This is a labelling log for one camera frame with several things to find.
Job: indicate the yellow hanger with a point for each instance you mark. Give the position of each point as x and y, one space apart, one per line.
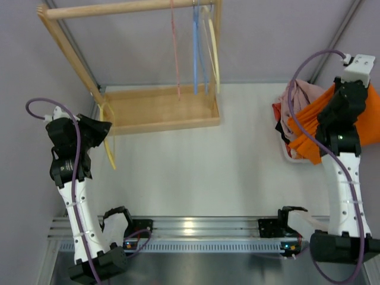
106 113

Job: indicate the cream hanger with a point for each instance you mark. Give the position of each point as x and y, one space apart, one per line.
211 44

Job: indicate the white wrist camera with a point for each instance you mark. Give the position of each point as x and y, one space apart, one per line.
358 68
57 114

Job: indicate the pink trousers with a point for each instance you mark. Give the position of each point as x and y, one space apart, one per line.
302 95

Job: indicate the pink wire hanger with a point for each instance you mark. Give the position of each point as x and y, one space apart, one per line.
178 81

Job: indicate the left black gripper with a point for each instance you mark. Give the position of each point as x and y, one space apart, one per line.
93 132

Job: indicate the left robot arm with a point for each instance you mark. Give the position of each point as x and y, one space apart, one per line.
98 243

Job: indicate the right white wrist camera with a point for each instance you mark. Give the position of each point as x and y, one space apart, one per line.
358 68

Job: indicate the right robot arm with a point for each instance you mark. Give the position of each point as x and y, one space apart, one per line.
347 238

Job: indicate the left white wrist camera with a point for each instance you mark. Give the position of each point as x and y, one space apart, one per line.
57 114

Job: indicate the aluminium mounting rail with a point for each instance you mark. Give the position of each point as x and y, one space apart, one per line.
209 235

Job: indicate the wooden clothes rack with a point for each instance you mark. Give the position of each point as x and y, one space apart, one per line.
123 54

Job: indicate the white laundry tray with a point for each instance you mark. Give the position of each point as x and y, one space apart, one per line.
288 157

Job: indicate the red cloth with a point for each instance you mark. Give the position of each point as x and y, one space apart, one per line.
277 111

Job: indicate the blue hanger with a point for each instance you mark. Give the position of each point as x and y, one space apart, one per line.
198 57

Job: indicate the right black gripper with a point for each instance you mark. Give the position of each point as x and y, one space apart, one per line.
351 92

